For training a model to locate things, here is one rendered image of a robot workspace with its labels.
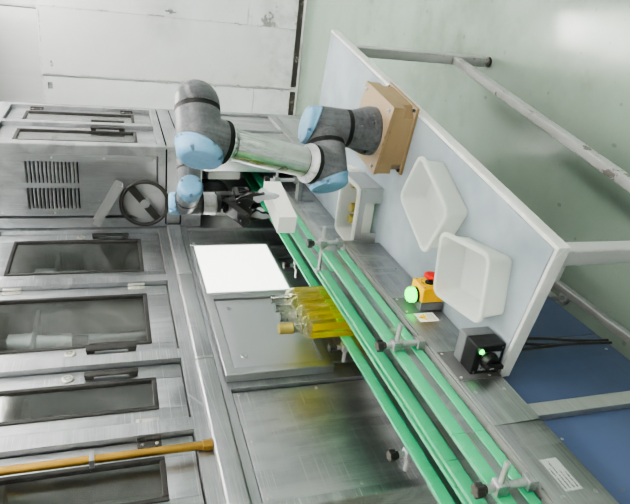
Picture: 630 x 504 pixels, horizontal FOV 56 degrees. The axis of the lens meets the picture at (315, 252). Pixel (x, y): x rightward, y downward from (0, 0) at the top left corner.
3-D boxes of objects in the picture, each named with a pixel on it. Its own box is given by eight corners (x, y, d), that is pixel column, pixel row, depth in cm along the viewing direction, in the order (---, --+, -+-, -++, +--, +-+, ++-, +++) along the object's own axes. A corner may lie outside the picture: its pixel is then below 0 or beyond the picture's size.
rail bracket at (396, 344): (419, 342, 153) (372, 346, 149) (425, 317, 150) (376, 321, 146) (427, 351, 149) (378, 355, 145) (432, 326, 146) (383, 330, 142)
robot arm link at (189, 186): (177, 162, 182) (174, 176, 192) (178, 196, 179) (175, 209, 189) (203, 163, 184) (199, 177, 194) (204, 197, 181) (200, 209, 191)
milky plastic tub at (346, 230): (355, 228, 224) (333, 228, 221) (363, 171, 215) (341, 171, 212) (372, 247, 209) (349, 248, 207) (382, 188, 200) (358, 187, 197)
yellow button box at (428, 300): (431, 297, 172) (408, 298, 169) (436, 274, 169) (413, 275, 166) (442, 310, 166) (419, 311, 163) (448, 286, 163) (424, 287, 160)
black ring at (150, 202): (168, 222, 269) (119, 222, 262) (169, 177, 260) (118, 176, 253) (169, 226, 264) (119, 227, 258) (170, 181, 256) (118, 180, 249)
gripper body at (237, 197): (249, 186, 204) (214, 185, 200) (254, 198, 197) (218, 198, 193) (247, 205, 208) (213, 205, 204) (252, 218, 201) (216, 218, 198)
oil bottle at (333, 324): (361, 325, 189) (296, 330, 182) (363, 310, 186) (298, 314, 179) (367, 335, 184) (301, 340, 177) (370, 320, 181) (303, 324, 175)
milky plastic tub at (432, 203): (451, 255, 164) (423, 256, 161) (424, 196, 177) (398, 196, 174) (478, 212, 151) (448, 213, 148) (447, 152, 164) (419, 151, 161)
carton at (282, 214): (280, 181, 212) (263, 181, 210) (297, 217, 193) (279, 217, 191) (278, 196, 215) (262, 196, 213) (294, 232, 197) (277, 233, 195)
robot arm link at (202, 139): (353, 140, 177) (186, 91, 144) (358, 187, 173) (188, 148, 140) (328, 155, 186) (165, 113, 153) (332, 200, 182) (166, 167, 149)
